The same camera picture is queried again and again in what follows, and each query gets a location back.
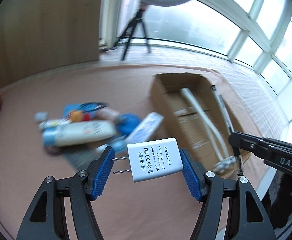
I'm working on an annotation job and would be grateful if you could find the blue round lid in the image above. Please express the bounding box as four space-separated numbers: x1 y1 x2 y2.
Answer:
115 113 141 136

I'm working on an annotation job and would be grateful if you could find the small blue liquid bottle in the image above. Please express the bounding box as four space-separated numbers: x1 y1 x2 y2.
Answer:
96 140 126 154

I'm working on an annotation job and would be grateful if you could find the cardboard box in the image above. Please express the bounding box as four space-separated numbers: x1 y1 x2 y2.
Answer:
150 73 250 170

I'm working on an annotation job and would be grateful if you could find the white massage stick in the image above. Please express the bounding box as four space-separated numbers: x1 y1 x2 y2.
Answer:
180 88 235 174

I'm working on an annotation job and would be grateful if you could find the black card package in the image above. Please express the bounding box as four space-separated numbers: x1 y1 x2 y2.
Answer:
62 145 101 171

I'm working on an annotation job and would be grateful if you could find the orange cartoon toy figure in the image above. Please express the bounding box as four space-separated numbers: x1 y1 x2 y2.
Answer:
68 110 91 122

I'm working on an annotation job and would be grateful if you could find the small white grey cap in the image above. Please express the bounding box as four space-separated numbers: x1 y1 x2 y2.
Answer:
34 112 48 122

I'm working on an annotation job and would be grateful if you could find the blue card with cord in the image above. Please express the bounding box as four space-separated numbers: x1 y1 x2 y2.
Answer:
62 102 108 118

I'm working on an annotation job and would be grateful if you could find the dark hair tie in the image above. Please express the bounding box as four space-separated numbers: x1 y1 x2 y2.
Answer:
44 146 63 156

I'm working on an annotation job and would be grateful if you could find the white printed tissue pack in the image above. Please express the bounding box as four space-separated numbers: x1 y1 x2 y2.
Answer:
125 112 164 145

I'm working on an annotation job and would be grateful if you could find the pink lotion bottle grey cap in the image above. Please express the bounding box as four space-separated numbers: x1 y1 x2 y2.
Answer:
96 107 120 121

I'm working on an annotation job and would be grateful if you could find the wooden board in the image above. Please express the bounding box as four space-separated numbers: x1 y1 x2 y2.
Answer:
0 0 101 88

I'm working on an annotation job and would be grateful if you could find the black tripod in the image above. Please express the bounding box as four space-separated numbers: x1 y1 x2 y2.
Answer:
109 2 152 61

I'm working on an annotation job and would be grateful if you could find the white Aqua sunscreen tube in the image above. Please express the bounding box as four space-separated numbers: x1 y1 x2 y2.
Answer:
42 120 117 147

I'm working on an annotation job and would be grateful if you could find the white patterned tube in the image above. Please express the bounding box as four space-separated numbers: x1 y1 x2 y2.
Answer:
39 119 71 131

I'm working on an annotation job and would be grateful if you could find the white USB power adapter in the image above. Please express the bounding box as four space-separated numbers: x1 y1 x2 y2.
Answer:
113 138 183 183

